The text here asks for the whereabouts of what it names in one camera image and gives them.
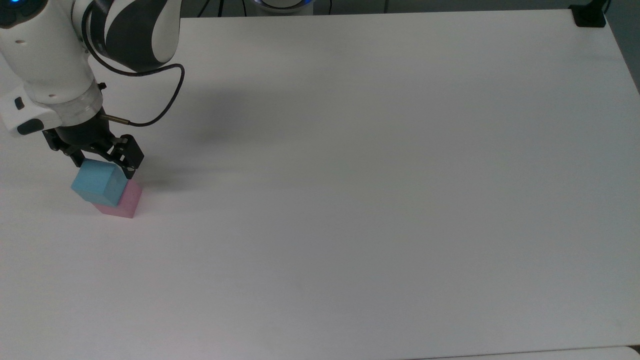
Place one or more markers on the pink cube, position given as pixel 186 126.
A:
pixel 126 202

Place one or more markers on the black table clamp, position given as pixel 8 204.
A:
pixel 589 16

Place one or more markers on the blue cube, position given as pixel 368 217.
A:
pixel 98 182

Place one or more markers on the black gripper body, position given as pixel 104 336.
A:
pixel 82 132

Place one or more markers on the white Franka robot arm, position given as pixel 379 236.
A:
pixel 45 55

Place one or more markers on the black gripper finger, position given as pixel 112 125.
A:
pixel 70 152
pixel 131 155

